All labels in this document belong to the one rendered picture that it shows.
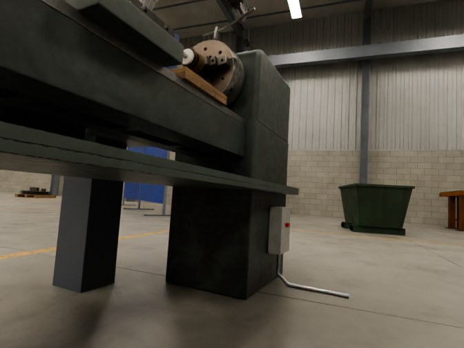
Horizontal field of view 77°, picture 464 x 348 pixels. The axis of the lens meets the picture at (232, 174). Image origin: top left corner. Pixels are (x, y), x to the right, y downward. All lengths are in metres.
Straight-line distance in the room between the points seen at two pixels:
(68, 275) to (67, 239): 0.17
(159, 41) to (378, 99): 11.16
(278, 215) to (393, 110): 10.31
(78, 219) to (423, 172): 10.81
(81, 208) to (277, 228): 1.00
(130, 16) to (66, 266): 1.20
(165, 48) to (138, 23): 0.10
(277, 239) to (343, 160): 9.67
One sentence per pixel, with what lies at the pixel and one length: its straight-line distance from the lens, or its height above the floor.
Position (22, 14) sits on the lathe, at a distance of 0.73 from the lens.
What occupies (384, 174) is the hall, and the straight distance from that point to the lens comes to 11.26.
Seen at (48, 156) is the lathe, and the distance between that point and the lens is 0.54.
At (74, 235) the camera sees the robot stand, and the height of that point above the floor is 0.25.
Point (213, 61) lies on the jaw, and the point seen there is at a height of 1.09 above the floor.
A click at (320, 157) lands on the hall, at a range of 11.26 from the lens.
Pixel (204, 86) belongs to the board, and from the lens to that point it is 1.13.
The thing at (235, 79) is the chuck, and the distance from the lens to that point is 1.45.
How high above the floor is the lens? 0.48
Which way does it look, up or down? 5 degrees up
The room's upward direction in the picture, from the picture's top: 4 degrees clockwise
